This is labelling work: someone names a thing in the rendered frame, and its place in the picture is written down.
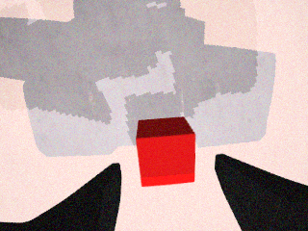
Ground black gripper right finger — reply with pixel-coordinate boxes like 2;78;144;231
215;154;308;231

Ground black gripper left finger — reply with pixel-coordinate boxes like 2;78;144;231
0;163;122;231

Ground red cube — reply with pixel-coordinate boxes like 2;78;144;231
136;116;196;188

